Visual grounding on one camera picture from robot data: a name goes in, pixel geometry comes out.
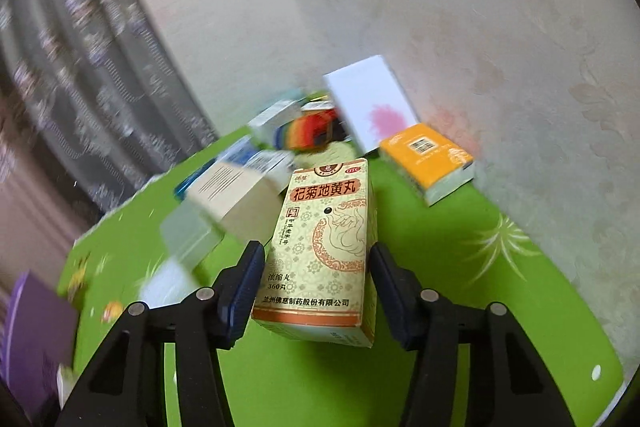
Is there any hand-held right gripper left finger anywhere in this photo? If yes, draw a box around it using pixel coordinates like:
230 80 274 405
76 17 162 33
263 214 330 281
55 240 266 427

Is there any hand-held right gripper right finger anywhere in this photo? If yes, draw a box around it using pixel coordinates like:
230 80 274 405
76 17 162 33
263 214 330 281
367 242 576 427

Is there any yellow patterned medicine box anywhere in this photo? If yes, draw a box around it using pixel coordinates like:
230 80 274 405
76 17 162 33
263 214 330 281
250 157 378 349

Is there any orange tissue pack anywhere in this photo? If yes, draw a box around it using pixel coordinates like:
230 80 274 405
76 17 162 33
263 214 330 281
378 123 476 208

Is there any purple box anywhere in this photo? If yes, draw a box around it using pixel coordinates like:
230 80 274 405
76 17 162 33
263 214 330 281
0 272 81 423

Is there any desktop with green printed cloth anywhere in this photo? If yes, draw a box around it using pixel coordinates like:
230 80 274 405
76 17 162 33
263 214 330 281
55 92 628 427

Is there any pale translucent box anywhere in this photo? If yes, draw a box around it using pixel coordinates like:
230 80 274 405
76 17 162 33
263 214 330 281
159 202 227 270

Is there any beige cardboard box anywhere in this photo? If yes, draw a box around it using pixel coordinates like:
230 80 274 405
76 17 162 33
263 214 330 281
186 159 287 249

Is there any teal and white box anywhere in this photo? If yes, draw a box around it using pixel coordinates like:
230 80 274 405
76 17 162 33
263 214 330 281
175 136 297 202

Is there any white and blue medicine box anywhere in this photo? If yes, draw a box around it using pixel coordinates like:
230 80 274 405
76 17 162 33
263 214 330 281
247 99 307 144

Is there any rainbow striped object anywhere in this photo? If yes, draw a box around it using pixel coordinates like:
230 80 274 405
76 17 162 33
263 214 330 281
274 107 351 152

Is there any white pack with pink print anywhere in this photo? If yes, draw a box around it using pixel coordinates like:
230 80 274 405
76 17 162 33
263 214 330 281
322 55 420 156

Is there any pink curtain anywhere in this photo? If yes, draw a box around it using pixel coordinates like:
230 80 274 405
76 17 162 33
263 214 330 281
0 127 98 298

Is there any grey lace curtain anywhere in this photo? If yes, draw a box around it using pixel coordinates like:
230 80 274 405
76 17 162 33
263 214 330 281
0 0 221 218

